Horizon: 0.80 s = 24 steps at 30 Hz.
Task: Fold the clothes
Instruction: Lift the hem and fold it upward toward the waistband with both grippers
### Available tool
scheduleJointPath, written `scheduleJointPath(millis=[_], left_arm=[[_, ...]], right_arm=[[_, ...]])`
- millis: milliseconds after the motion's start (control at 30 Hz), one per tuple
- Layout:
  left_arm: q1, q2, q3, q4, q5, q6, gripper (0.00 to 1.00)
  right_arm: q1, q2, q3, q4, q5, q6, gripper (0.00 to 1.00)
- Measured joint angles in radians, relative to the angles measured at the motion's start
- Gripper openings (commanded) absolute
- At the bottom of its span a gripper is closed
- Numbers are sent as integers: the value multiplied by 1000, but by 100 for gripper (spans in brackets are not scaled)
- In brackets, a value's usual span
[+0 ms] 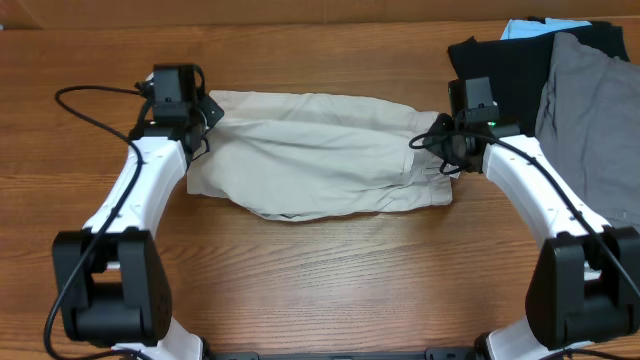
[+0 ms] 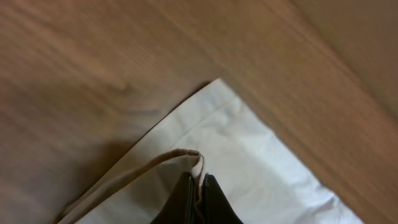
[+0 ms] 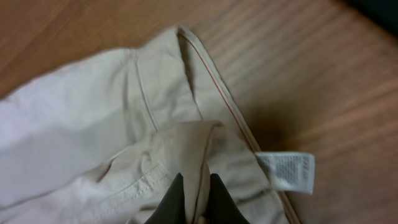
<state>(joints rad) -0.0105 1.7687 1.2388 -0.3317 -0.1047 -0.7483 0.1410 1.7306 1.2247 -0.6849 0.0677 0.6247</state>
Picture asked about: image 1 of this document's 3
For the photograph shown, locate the beige khaki shorts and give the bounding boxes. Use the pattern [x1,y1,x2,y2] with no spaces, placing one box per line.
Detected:
[187,90,453,222]

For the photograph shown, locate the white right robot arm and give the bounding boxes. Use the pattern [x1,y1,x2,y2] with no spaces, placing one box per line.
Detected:
[409,114,639,360]

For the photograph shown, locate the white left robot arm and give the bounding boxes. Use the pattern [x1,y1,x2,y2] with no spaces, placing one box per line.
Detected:
[43,95,224,359]

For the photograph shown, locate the black garment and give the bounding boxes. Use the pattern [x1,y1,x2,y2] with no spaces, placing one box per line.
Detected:
[448,22,631,136]

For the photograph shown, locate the light blue garment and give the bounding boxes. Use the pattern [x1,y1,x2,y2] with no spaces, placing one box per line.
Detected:
[501,18,592,40]

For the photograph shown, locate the grey garment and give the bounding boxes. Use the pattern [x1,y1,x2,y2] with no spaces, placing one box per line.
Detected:
[535,32,639,228]

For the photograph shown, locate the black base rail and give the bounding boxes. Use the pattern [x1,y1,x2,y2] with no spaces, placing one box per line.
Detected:
[203,347,485,360]

